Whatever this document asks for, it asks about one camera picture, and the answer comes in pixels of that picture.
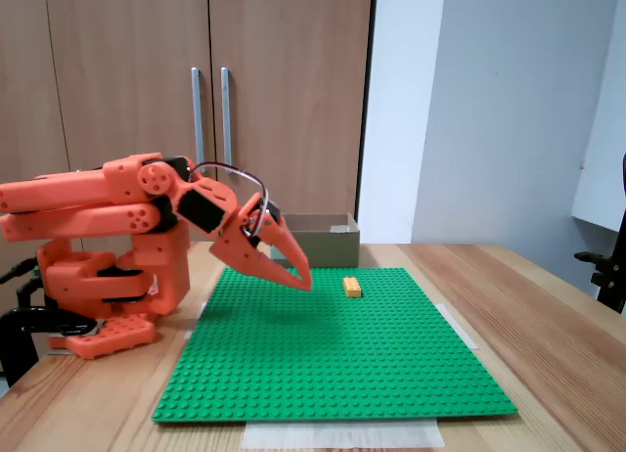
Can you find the brown cardboard box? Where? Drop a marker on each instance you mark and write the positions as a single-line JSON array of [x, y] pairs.
[[332, 249]]

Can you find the yellow lego block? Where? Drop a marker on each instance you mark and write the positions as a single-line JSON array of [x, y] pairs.
[[352, 286]]

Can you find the green lego baseplate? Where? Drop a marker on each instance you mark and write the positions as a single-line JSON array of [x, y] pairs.
[[293, 374]]

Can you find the masking tape strip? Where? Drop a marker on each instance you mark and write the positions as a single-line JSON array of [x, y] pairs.
[[460, 327], [342, 435], [195, 322]]

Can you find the wooden cabinet door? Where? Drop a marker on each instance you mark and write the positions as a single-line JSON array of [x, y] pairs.
[[318, 12], [19, 80], [122, 21]]

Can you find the black table clamp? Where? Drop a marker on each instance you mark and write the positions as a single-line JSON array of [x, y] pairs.
[[29, 320]]

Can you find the black stand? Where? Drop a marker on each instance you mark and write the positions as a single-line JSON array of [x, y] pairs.
[[611, 276]]

